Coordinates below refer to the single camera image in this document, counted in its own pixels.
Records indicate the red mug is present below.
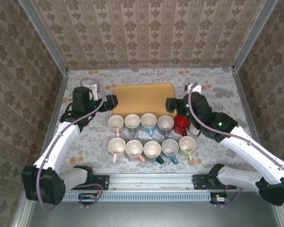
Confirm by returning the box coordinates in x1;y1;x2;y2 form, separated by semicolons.
173;114;190;136

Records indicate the floral tablecloth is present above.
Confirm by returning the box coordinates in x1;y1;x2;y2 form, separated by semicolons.
43;68;262;175

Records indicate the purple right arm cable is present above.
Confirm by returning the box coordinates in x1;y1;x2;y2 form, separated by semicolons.
187;82;284;206

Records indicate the yellow plastic tray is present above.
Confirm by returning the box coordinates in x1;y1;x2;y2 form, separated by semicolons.
113;83;177;116

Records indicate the light pink mug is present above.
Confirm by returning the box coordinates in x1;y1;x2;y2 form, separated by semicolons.
107;114;125;138

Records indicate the aluminium front rail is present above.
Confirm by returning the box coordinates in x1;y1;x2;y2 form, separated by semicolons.
26;173;258;191

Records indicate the aluminium side rail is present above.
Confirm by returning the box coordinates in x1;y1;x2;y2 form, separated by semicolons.
35;70;70;175
231;67;268;166

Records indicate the teal blue mug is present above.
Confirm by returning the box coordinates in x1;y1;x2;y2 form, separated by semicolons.
161;139;180;165

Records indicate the salmon pink mug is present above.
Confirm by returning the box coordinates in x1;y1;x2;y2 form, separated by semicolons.
125;140;146;164

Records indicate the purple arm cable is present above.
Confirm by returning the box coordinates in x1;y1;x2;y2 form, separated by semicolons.
187;82;284;206
37;77;107;211

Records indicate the small connector board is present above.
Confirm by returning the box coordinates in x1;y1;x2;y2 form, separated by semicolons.
78;192;98;205
210;192;229;205

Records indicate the cream white mug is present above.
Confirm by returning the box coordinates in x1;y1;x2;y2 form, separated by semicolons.
108;138;127;164

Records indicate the dark green mug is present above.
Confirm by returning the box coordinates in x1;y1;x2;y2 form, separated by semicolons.
142;140;165;165

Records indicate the aluminium corner post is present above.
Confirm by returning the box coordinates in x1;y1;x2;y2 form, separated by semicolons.
17;0;69;75
231;0;279;73

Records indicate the light blue mug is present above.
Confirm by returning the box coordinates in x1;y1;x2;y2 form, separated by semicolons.
141;113;158;137

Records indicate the lavender mug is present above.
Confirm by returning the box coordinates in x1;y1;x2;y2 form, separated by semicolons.
157;114;175;140

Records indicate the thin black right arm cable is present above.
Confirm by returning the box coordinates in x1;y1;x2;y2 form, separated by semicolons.
187;122;202;137

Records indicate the aluminium back rail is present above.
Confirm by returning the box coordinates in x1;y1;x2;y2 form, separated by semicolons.
67;67;235;71

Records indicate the grey slotted cable duct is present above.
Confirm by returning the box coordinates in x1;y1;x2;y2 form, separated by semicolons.
61;191;213;202

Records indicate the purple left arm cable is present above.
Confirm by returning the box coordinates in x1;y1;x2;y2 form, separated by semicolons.
37;77;107;211

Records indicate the light green mug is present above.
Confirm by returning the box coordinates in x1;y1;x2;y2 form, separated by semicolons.
178;136;197;162

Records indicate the grey mug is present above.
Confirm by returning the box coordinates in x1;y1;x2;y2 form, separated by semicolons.
124;113;141;137

